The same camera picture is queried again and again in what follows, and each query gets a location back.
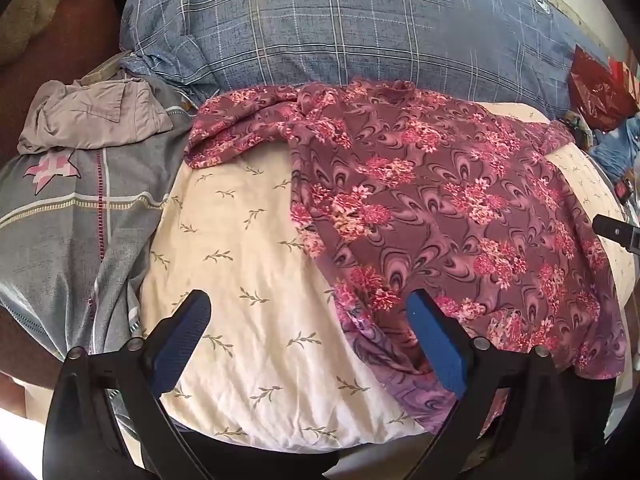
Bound beige shorts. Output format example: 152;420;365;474
17;79;173;156

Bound cream leaf-print blanket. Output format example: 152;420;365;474
135;100;636;456

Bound olive green towel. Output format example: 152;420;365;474
0;0;91;66

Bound maroon floral garment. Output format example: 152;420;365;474
184;79;630;436

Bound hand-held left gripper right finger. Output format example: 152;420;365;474
395;289;618;480

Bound blue denim garment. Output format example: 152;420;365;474
587;112;640;181

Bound brown sofa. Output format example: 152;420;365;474
0;0;128;161

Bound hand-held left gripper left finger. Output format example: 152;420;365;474
42;289;213;480

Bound red plastic bag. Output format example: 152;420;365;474
569;44;640;133

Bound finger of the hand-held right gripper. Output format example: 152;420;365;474
592;214;640;256

